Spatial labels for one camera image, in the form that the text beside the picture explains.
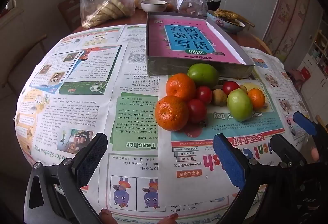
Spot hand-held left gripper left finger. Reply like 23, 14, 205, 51
24, 133, 108, 224

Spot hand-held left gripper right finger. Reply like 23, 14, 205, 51
213, 133, 272, 224

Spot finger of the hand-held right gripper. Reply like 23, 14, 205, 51
269, 134, 308, 170
293, 111, 328, 149

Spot small mandarin orange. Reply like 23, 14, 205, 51
247, 88, 266, 109

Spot green jujube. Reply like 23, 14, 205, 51
227, 89, 254, 122
187, 63, 219, 88

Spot large red cherry tomato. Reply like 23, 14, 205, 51
222, 81, 240, 96

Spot grey cardboard box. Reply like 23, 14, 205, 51
145, 11, 255, 79

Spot person's right hand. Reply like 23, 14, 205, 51
310, 146, 320, 162

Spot newspaper with yellow circle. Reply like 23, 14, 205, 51
157, 46, 312, 219

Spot red stool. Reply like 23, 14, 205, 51
298, 67, 311, 83

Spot white shelf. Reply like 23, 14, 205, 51
300, 30, 328, 101

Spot newspaper with film strip print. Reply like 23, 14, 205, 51
14, 24, 161, 218

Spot pink patterned wardrobe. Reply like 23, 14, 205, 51
261, 0, 323, 60

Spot blue floral bowl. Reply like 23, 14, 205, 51
206, 10, 246, 35

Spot light wooden chair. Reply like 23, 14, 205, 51
6, 34, 49, 91

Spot pink book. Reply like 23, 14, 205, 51
149, 15, 243, 64

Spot stack of pancakes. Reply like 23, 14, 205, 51
215, 8, 245, 26

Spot stack of round breads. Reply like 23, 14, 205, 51
87, 0, 131, 27

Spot brown wooden chair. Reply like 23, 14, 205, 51
58, 0, 84, 32

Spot white bowl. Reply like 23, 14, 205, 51
141, 0, 168, 13

